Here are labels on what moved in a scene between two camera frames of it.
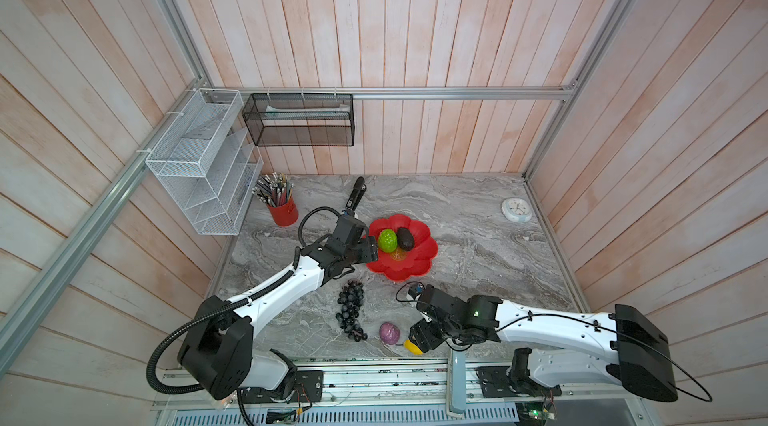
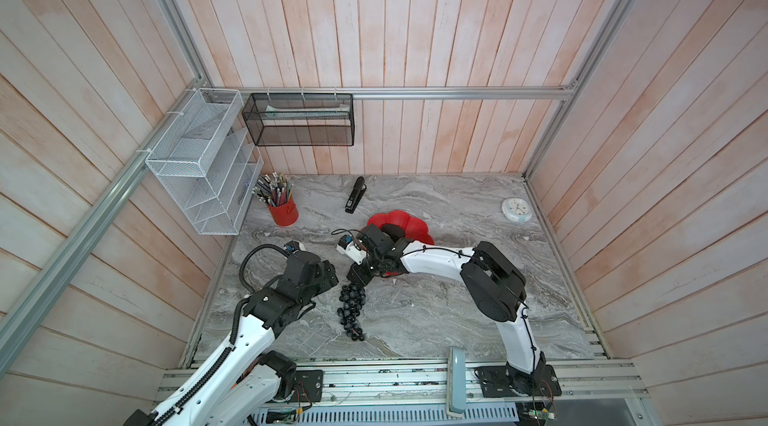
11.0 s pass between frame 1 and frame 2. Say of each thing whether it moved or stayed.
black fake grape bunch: stayed
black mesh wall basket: stayed
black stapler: stayed
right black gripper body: moved
